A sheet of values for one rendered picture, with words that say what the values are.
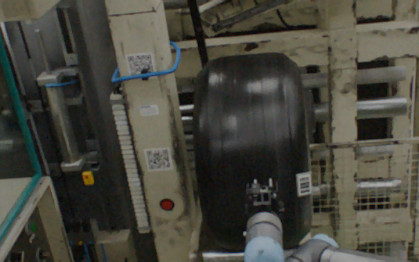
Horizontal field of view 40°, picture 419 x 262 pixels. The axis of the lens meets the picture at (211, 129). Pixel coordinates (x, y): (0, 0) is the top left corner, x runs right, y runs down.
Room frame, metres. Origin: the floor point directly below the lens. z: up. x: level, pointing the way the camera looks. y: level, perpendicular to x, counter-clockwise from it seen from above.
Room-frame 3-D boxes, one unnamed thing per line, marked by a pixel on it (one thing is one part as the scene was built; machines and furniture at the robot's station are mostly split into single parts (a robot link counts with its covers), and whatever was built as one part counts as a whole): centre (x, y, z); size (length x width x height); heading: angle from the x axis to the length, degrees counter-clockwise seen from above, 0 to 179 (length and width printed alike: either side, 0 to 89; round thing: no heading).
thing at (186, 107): (1.90, 0.07, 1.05); 0.20 x 0.15 x 0.30; 82
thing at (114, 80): (1.51, 0.16, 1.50); 0.19 x 0.19 x 0.06; 82
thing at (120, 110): (1.49, 0.24, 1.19); 0.05 x 0.04 x 0.48; 172
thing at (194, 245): (1.52, 0.08, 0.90); 0.40 x 0.03 x 0.10; 172
